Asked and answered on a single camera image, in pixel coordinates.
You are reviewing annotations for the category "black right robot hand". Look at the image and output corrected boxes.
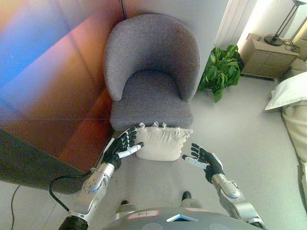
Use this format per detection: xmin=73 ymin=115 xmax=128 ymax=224
xmin=181 ymin=143 xmax=226 ymax=184

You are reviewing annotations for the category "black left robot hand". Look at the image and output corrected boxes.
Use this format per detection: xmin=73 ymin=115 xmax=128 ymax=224
xmin=103 ymin=127 xmax=145 ymax=171

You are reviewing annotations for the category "cream tasselled pillow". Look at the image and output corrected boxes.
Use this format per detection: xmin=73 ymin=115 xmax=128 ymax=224
xmin=134 ymin=121 xmax=194 ymax=162

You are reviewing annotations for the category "white bed with pillow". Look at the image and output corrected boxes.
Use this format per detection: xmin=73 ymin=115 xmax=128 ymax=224
xmin=281 ymin=58 xmax=307 ymax=207

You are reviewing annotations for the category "white bed pillow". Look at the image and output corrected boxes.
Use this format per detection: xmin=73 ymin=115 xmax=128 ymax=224
xmin=264 ymin=71 xmax=307 ymax=111

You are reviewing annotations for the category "black right robot foot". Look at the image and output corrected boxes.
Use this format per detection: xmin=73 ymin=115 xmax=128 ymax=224
xmin=180 ymin=191 xmax=202 ymax=208

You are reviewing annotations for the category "black robot foot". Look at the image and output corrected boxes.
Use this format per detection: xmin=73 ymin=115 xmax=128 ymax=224
xmin=116 ymin=200 xmax=137 ymax=220
xmin=180 ymin=191 xmax=202 ymax=208

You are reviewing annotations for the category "black left robot foot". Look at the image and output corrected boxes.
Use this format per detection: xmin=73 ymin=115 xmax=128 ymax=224
xmin=116 ymin=200 xmax=137 ymax=220

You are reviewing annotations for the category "grey robot torso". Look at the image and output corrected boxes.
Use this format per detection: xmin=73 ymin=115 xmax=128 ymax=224
xmin=102 ymin=207 xmax=259 ymax=230

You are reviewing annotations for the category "dark grey cabinet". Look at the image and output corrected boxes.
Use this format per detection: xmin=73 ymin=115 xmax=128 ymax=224
xmin=0 ymin=126 xmax=90 ymax=194

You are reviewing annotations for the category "grey fabric tub armchair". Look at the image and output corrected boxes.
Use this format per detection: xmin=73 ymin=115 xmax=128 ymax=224
xmin=104 ymin=13 xmax=201 ymax=131

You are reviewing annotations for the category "green potted plant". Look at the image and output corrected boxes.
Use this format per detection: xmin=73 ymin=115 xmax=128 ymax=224
xmin=198 ymin=44 xmax=243 ymax=103

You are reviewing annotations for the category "beige wooden nightstand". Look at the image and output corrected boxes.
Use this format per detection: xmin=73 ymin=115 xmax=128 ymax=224
xmin=240 ymin=33 xmax=300 ymax=79

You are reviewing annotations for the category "white radiator panel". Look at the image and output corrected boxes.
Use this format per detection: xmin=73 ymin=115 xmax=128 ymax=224
xmin=213 ymin=0 xmax=251 ymax=46

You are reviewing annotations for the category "dark metal table lamp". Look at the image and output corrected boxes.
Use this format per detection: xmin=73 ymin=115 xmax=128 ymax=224
xmin=264 ymin=0 xmax=307 ymax=46

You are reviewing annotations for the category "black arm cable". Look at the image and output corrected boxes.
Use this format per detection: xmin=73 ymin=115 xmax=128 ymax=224
xmin=49 ymin=167 xmax=97 ymax=213

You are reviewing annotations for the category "thin black floor cable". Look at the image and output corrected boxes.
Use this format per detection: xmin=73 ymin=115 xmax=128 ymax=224
xmin=9 ymin=184 xmax=22 ymax=230

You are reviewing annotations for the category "black cable on nightstand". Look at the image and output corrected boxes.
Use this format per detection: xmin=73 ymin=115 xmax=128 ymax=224
xmin=283 ymin=38 xmax=301 ymax=52

